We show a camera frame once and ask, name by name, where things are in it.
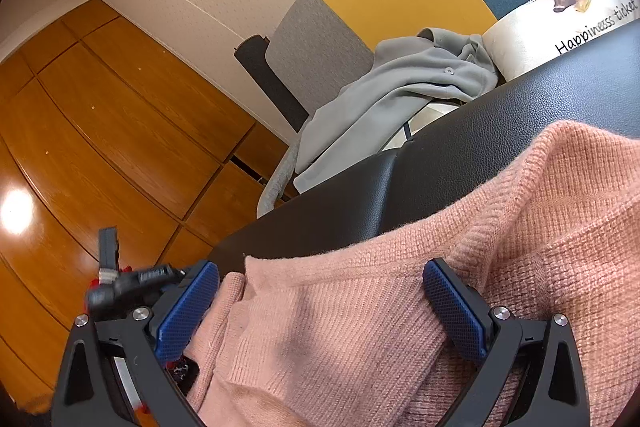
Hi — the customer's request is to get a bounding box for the white printed cushion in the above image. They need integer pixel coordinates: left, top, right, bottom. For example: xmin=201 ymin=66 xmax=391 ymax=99
xmin=482 ymin=0 xmax=640 ymax=82

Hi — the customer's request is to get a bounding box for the grey garment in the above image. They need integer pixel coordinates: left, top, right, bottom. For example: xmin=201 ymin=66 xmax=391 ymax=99
xmin=257 ymin=27 xmax=501 ymax=220

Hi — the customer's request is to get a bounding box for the pink knitted sweater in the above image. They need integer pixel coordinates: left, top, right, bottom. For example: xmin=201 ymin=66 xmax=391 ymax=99
xmin=182 ymin=121 xmax=640 ymax=427

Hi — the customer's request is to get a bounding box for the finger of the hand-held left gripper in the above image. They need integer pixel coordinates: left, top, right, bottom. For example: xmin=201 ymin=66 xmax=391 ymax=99
xmin=85 ymin=227 xmax=186 ymax=323

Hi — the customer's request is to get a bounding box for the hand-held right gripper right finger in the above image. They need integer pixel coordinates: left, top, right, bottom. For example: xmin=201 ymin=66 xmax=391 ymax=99
xmin=422 ymin=257 xmax=593 ymax=427

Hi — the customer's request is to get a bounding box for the black leather bench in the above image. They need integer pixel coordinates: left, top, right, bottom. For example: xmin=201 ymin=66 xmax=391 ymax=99
xmin=205 ymin=19 xmax=640 ymax=268

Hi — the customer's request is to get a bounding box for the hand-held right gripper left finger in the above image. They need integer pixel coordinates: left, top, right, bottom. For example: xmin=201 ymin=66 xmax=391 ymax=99
xmin=50 ymin=259 xmax=221 ymax=427

